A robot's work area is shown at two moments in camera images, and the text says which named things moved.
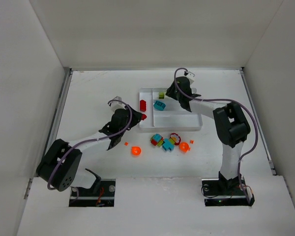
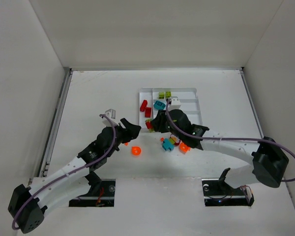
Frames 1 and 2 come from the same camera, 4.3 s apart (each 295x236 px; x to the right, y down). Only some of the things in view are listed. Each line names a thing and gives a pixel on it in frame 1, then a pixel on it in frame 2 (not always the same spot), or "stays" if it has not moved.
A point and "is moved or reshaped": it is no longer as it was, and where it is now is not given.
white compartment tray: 164,113 stays
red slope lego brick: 142,105 is moved or reshaped
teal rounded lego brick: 159,105 stays
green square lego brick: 161,95 is moved or reshaped
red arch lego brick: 143,116 → 148,112
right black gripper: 172,91 → 162,122
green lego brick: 160,143 → 151,130
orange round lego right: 184,147 stays
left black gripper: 133,117 → 124,128
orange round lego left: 135,150 stays
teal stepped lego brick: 167,144 stays
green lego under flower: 171,141 stays
